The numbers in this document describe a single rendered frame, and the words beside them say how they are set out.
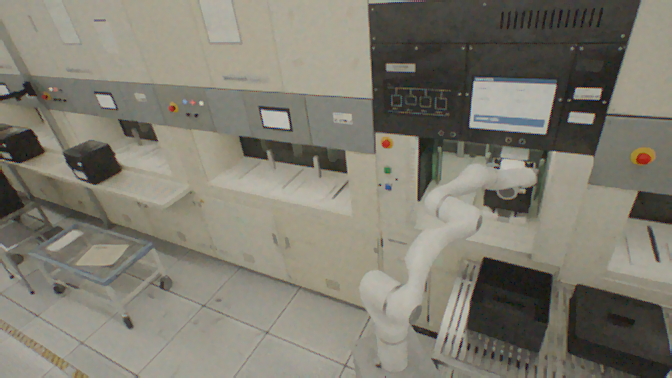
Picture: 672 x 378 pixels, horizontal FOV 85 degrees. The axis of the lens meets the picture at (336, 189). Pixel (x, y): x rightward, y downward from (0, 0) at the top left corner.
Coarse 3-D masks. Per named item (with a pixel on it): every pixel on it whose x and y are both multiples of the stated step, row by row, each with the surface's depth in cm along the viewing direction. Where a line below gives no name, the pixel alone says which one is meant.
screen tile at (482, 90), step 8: (480, 88) 144; (488, 88) 142; (496, 88) 141; (496, 96) 143; (504, 96) 141; (480, 104) 147; (488, 104) 145; (496, 104) 144; (504, 104) 143; (496, 112) 146; (504, 112) 144
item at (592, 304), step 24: (576, 288) 154; (576, 312) 144; (600, 312) 143; (624, 312) 142; (648, 312) 141; (576, 336) 136; (600, 336) 135; (624, 336) 134; (648, 336) 133; (600, 360) 136; (624, 360) 131; (648, 360) 126
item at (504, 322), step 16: (480, 272) 163; (496, 272) 166; (512, 272) 161; (528, 272) 157; (544, 272) 154; (480, 288) 170; (496, 288) 169; (512, 288) 166; (528, 288) 162; (544, 288) 158; (480, 304) 144; (496, 304) 162; (512, 304) 161; (528, 304) 160; (544, 304) 159; (480, 320) 148; (496, 320) 144; (512, 320) 140; (528, 320) 136; (544, 320) 145; (496, 336) 148; (512, 336) 144; (528, 336) 140; (544, 336) 137
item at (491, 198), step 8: (504, 152) 183; (512, 152) 182; (520, 152) 181; (528, 152) 180; (496, 160) 197; (536, 168) 181; (536, 176) 179; (488, 192) 188; (496, 192) 186; (520, 192) 180; (528, 192) 179; (488, 200) 191; (496, 200) 189; (504, 200) 187; (512, 200) 185; (520, 200) 183; (528, 200) 181; (504, 208) 189; (512, 208) 188; (520, 208) 186; (528, 208) 183
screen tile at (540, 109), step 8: (520, 88) 137; (528, 88) 136; (536, 88) 135; (544, 88) 134; (512, 96) 140; (520, 96) 139; (528, 96) 137; (536, 96) 136; (544, 96) 135; (512, 104) 141; (520, 104) 140; (528, 104) 139; (536, 104) 138; (544, 104) 136; (512, 112) 143; (520, 112) 142; (528, 112) 140; (536, 112) 139; (544, 112) 138
